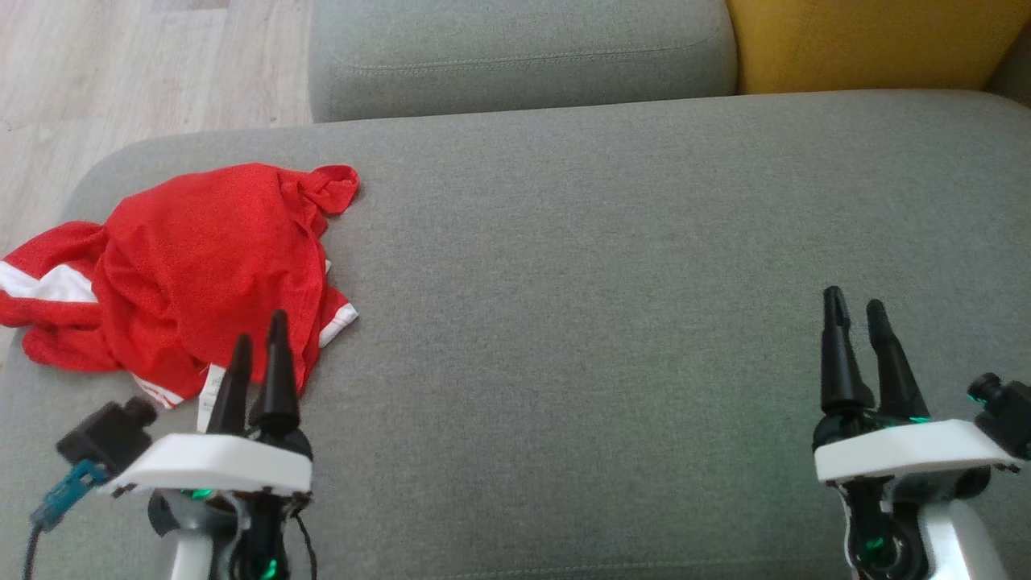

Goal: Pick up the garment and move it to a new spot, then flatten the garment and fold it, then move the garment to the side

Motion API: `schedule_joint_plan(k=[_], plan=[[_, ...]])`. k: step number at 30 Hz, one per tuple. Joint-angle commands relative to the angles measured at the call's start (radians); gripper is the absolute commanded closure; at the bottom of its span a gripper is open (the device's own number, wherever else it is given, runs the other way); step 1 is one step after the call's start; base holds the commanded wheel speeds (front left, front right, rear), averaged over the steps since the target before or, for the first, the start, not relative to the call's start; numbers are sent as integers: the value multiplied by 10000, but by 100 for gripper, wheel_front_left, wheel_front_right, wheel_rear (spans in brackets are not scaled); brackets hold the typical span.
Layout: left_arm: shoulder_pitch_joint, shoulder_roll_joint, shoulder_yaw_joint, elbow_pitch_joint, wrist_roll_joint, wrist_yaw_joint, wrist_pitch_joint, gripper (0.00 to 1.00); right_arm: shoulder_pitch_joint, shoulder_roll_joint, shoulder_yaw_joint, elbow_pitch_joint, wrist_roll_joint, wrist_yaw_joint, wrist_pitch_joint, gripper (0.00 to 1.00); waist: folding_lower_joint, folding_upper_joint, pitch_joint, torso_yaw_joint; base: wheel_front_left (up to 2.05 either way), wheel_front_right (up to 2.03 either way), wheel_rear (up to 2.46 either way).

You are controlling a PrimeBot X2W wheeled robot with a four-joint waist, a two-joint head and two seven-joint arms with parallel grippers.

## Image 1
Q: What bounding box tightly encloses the grey sofa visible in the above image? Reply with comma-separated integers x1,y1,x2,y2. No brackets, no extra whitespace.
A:
0,89,1031,580

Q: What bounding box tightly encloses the red basketball jersey number 23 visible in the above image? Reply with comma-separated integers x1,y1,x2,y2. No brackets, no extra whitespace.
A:
95,164,361,433

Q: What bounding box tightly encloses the yellow cushion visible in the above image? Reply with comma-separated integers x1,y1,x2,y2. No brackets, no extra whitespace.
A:
725,0,1031,96

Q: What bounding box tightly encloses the red shorts white hem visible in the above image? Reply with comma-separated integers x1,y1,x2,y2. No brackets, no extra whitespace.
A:
0,221,122,374

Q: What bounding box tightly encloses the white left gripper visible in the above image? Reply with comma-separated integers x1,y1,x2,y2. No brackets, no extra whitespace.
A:
101,310,313,497

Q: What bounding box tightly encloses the left camera cable blue plug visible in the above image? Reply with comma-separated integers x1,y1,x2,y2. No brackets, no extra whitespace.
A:
23,459,110,580

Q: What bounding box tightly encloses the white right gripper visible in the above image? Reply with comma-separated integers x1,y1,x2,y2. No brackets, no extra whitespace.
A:
812,286,1020,485

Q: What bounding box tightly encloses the grey sofa back cushion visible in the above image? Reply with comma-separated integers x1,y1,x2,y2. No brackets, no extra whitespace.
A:
308,0,739,124

